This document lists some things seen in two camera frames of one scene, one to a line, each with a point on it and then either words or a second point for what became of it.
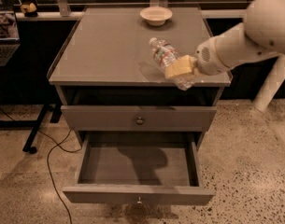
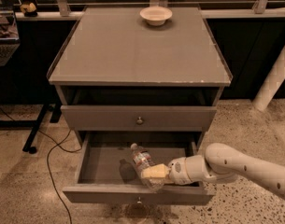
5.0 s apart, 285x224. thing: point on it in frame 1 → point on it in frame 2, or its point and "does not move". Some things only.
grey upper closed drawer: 138,118 does not move
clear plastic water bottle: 165,54 → 142,159
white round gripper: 206,61 → 178,171
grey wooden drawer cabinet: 108,80 does not move
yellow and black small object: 29,10 does not move
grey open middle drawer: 140,168 does not move
